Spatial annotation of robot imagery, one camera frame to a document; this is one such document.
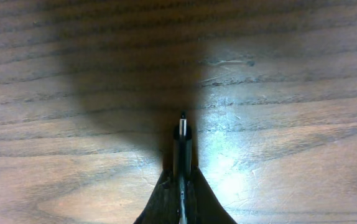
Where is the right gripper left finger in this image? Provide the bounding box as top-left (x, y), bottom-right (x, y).
top-left (134, 170), bottom-right (179, 224)

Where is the black charger cable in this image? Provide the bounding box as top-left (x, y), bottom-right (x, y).
top-left (172, 111), bottom-right (193, 224)

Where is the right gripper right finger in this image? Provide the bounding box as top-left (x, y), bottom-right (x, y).
top-left (186, 166), bottom-right (237, 224)

